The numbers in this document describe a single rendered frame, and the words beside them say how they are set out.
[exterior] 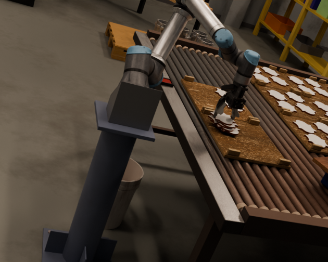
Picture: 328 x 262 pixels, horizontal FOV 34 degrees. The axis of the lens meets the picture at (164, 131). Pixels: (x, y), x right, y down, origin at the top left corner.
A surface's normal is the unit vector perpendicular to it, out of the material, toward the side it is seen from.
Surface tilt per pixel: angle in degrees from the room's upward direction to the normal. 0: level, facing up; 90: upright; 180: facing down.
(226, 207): 0
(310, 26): 90
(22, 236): 0
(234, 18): 90
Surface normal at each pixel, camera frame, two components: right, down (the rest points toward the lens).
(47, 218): 0.32, -0.85
